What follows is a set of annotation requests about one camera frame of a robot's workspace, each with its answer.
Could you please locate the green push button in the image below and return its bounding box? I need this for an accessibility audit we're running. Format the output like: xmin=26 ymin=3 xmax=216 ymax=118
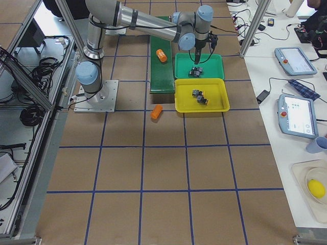
xmin=189 ymin=67 xmax=202 ymax=78
xmin=193 ymin=67 xmax=203 ymax=77

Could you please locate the green conveyor belt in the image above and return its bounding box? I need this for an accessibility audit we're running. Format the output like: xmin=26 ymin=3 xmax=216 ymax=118
xmin=150 ymin=36 xmax=175 ymax=94

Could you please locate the green tray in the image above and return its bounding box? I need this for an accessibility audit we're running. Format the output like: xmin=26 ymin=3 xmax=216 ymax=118
xmin=174 ymin=53 xmax=225 ymax=80

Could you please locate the yellow lemon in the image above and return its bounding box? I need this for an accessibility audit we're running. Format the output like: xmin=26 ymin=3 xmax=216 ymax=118
xmin=307 ymin=179 xmax=326 ymax=199

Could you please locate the aluminium frame post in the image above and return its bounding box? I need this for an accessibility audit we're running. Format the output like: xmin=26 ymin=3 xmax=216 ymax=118
xmin=240 ymin=0 xmax=271 ymax=58

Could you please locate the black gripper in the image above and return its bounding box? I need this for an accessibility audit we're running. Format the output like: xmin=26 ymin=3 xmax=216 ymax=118
xmin=194 ymin=39 xmax=205 ymax=64

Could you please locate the yellow tray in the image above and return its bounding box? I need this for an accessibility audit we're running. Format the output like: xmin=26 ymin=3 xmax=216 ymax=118
xmin=175 ymin=78 xmax=230 ymax=113

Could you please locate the yellow push button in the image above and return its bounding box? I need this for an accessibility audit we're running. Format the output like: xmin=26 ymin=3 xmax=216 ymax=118
xmin=196 ymin=95 xmax=208 ymax=105
xmin=192 ymin=89 xmax=203 ymax=97

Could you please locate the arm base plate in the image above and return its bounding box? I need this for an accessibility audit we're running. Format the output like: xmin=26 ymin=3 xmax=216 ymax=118
xmin=73 ymin=80 xmax=119 ymax=113
xmin=105 ymin=28 xmax=126 ymax=36

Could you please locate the black power adapter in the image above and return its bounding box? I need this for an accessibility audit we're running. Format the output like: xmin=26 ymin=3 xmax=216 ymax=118
xmin=256 ymin=90 xmax=270 ymax=105

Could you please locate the plain orange cylinder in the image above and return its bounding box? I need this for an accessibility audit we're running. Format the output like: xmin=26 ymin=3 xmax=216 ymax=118
xmin=150 ymin=105 xmax=163 ymax=120

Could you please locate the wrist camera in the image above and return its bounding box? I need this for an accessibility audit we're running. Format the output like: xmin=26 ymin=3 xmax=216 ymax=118
xmin=208 ymin=31 xmax=218 ymax=50

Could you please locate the blue plaid cloth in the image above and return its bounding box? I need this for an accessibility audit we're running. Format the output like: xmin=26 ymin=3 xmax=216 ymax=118
xmin=288 ymin=79 xmax=320 ymax=101

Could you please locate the orange cylinder labelled 4680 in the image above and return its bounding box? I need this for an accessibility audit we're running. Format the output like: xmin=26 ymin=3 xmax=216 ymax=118
xmin=156 ymin=49 xmax=168 ymax=63

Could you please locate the white bowl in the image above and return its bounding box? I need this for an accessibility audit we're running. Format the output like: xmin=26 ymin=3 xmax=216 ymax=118
xmin=306 ymin=167 xmax=326 ymax=205

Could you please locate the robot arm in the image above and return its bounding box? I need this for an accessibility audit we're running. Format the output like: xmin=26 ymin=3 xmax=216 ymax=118
xmin=82 ymin=1 xmax=218 ymax=64

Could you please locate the blue mug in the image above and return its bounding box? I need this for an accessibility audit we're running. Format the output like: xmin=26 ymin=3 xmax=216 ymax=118
xmin=306 ymin=136 xmax=327 ymax=154

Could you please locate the red black power cable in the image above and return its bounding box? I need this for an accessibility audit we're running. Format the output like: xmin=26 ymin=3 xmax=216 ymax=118
xmin=209 ymin=24 xmax=243 ymax=36

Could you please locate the blue teach pendant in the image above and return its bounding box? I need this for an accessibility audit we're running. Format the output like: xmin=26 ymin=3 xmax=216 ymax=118
xmin=277 ymin=94 xmax=319 ymax=139
xmin=274 ymin=47 xmax=317 ymax=76

